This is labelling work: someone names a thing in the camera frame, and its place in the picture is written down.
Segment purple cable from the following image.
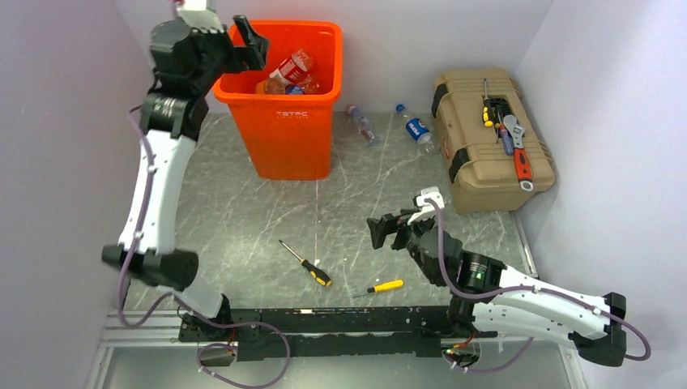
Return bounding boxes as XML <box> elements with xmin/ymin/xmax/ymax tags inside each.
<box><xmin>115</xmin><ymin>105</ymin><xmax>291</xmax><ymax>389</ymax></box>
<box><xmin>426</xmin><ymin>199</ymin><xmax>653</xmax><ymax>375</ymax></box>

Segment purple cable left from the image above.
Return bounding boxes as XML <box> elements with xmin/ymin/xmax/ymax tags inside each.
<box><xmin>115</xmin><ymin>105</ymin><xmax>291</xmax><ymax>389</ymax></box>

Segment black yellow screwdriver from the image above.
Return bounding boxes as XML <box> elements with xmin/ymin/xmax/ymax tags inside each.
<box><xmin>279</xmin><ymin>239</ymin><xmax>332</xmax><ymax>287</ymax></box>

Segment orange adjustable wrench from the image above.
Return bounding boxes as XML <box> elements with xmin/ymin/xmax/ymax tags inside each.
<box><xmin>502</xmin><ymin>114</ymin><xmax>534</xmax><ymax>192</ymax></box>

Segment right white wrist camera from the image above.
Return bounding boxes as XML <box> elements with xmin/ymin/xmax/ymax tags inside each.
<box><xmin>407</xmin><ymin>186</ymin><xmax>445</xmax><ymax>225</ymax></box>

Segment black base frame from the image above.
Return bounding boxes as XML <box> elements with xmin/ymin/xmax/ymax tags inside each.
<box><xmin>178</xmin><ymin>305</ymin><xmax>479</xmax><ymax>361</ymax></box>

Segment Pepsi bottle near toolbox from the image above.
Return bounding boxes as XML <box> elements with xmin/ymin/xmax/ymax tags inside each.
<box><xmin>395</xmin><ymin>104</ymin><xmax>436</xmax><ymax>154</ymax></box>

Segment yellow screwdriver on toolbox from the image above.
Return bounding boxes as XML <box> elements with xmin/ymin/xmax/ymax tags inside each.
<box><xmin>482</xmin><ymin>79</ymin><xmax>494</xmax><ymax>127</ymax></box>

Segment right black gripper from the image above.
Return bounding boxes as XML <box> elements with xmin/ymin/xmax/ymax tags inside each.
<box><xmin>367</xmin><ymin>207</ymin><xmax>441</xmax><ymax>284</ymax></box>

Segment orange bottle blue cap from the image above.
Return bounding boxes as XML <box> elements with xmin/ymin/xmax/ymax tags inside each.
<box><xmin>254</xmin><ymin>78</ymin><xmax>286</xmax><ymax>95</ymax></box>

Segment tan plastic toolbox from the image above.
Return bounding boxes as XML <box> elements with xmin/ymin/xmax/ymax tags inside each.
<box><xmin>431</xmin><ymin>68</ymin><xmax>556</xmax><ymax>214</ymax></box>

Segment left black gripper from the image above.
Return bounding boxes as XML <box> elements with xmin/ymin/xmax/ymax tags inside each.
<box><xmin>186</xmin><ymin>15</ymin><xmax>270</xmax><ymax>96</ymax></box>

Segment orange plastic bin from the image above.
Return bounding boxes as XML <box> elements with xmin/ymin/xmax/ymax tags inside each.
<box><xmin>212</xmin><ymin>19</ymin><xmax>343</xmax><ymax>181</ymax></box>

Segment red label water bottle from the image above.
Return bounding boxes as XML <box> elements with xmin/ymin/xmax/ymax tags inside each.
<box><xmin>269</xmin><ymin>49</ymin><xmax>315</xmax><ymax>85</ymax></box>

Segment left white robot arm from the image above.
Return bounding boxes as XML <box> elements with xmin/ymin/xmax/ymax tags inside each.
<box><xmin>101</xmin><ymin>15</ymin><xmax>269</xmax><ymax>340</ymax></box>

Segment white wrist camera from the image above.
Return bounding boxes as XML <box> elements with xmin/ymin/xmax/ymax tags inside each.
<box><xmin>407</xmin><ymin>186</ymin><xmax>445</xmax><ymax>225</ymax></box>
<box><xmin>172</xmin><ymin>0</ymin><xmax>222</xmax><ymax>31</ymax></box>

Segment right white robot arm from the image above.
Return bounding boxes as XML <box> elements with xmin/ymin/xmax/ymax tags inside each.
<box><xmin>366</xmin><ymin>210</ymin><xmax>627</xmax><ymax>367</ymax></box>

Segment crushed clear bottle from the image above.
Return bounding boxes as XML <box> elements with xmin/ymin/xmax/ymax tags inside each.
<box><xmin>347</xmin><ymin>105</ymin><xmax>379</xmax><ymax>147</ymax></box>

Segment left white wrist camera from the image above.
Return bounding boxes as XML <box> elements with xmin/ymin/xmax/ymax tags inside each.
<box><xmin>172</xmin><ymin>0</ymin><xmax>222</xmax><ymax>31</ymax></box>

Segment small yellow screwdriver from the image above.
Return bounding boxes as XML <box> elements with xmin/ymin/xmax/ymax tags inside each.
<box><xmin>352</xmin><ymin>280</ymin><xmax>404</xmax><ymax>298</ymax></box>

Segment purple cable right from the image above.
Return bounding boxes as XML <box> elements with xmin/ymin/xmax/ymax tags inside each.
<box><xmin>426</xmin><ymin>199</ymin><xmax>653</xmax><ymax>375</ymax></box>

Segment blue red screwdriver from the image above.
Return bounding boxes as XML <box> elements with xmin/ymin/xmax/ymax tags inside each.
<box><xmin>494</xmin><ymin>105</ymin><xmax>514</xmax><ymax>156</ymax></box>

